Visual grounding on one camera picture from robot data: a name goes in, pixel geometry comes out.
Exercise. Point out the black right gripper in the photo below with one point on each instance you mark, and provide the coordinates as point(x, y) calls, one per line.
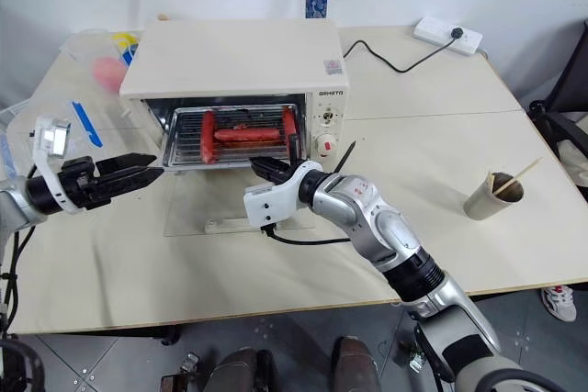
point(289, 175)

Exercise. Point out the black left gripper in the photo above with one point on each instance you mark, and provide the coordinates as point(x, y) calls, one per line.
point(82, 185)

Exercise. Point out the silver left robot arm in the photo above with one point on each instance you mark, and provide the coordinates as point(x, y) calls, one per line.
point(18, 206)

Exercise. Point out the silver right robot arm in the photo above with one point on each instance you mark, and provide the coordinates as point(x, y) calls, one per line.
point(390, 231)

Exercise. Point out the short red sausage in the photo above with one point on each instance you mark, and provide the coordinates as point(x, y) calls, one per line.
point(289, 121)

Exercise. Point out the long red sausage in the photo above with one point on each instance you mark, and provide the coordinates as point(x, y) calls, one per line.
point(209, 135)
point(245, 136)

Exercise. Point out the red and white oven knob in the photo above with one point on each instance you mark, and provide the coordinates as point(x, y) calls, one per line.
point(327, 145)

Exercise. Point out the metal baking tray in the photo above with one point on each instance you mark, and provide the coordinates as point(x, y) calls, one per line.
point(184, 160)

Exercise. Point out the glass oven door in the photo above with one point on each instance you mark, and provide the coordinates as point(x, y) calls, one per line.
point(216, 201)

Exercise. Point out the cream white toaster oven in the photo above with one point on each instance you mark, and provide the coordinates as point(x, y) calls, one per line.
point(229, 52)

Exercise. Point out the black pointed stick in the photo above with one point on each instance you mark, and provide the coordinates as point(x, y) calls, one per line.
point(345, 157)

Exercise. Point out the blue plastic strip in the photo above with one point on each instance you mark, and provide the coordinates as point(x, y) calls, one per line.
point(86, 122)

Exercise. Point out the pink ball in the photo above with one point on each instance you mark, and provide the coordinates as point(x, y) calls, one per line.
point(108, 71)

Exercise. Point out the yellow and blue toy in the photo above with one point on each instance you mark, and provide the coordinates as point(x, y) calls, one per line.
point(125, 45)

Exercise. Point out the clear plastic bin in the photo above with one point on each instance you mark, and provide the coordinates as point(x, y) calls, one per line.
point(82, 50)

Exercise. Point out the light wooden knob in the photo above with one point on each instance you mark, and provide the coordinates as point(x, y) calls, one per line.
point(164, 17)

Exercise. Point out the black table foot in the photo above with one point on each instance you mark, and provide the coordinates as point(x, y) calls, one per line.
point(170, 336)

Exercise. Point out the white power strip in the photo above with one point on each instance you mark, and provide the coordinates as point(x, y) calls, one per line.
point(448, 36)

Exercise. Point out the beige paper cup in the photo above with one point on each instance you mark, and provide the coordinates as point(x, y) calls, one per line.
point(487, 204)

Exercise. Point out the dark brown rounded shape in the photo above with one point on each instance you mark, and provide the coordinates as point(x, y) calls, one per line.
point(239, 371)
point(356, 364)

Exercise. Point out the light wooden stick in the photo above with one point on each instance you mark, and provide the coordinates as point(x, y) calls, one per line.
point(519, 175)

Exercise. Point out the small green circuit board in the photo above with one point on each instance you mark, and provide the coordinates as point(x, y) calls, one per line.
point(416, 356)

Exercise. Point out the black chair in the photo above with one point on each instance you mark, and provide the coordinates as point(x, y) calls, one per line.
point(562, 107)

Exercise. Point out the white and red sneaker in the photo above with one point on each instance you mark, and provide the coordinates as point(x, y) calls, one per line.
point(560, 302)

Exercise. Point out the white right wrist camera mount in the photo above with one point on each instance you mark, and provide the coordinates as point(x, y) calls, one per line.
point(266, 204)

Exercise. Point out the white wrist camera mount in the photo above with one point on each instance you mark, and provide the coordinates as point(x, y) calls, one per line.
point(51, 137)
point(266, 204)

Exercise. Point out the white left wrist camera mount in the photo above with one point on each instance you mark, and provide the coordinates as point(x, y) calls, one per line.
point(51, 137)

